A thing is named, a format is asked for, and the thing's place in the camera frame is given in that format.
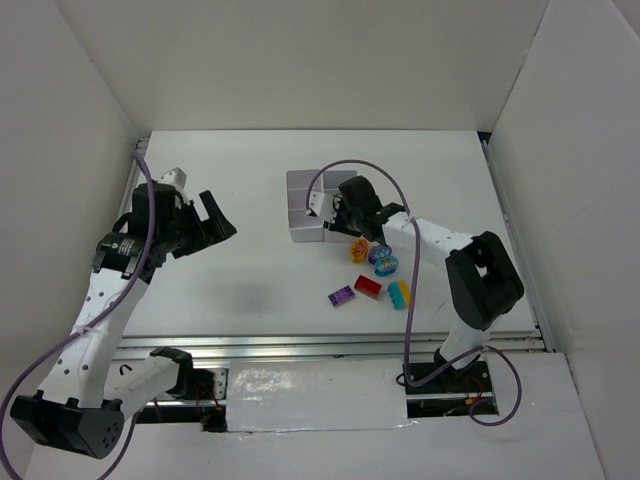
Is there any red rectangular brick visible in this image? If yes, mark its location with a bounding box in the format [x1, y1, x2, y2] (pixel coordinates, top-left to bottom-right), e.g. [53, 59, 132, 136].
[353, 275, 382, 300]

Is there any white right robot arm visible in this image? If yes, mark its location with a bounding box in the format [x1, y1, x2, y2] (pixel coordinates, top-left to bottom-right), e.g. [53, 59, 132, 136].
[307, 176, 524, 388]

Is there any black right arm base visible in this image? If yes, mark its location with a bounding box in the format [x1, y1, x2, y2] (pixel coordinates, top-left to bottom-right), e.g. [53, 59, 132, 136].
[396, 351, 492, 396]

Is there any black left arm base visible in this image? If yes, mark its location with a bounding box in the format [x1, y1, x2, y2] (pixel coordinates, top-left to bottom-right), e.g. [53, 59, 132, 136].
[193, 368, 228, 401]

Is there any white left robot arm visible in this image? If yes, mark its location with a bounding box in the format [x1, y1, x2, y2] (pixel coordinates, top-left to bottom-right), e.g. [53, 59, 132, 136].
[10, 183, 237, 459]

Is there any orange butterfly block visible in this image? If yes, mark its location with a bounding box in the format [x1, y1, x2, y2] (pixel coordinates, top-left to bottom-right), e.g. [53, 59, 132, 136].
[349, 238, 369, 263]

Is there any purple lotus block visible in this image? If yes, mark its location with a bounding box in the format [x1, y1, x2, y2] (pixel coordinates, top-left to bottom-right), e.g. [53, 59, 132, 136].
[368, 245, 392, 265]

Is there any white left divided container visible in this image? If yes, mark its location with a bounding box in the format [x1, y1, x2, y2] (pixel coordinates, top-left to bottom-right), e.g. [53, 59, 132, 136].
[285, 170, 324, 243]

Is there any teal frog block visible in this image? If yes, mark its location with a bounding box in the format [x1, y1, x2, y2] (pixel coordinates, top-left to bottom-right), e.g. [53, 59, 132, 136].
[374, 255, 399, 277]

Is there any purple rectangular brick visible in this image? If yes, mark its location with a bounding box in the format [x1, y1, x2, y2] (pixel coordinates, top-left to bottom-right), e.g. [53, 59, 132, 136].
[327, 285, 355, 308]

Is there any teal and yellow brick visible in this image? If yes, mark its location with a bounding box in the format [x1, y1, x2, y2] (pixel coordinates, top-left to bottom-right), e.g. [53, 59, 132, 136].
[387, 280, 411, 310]

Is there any white cover board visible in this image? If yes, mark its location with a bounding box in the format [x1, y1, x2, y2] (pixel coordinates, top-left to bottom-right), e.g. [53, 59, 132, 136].
[226, 359, 409, 432]

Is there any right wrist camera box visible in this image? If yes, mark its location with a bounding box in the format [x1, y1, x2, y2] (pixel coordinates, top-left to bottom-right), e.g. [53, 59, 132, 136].
[306, 191, 337, 224]

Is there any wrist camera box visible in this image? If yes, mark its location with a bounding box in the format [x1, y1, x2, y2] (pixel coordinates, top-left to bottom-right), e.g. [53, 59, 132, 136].
[158, 167, 187, 189]
[306, 191, 337, 224]

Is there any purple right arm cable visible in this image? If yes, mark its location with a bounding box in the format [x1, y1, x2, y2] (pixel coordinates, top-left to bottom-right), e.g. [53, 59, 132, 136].
[305, 158, 524, 427]

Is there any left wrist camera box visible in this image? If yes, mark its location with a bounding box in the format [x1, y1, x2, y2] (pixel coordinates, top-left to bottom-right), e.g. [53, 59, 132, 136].
[158, 167, 187, 189]

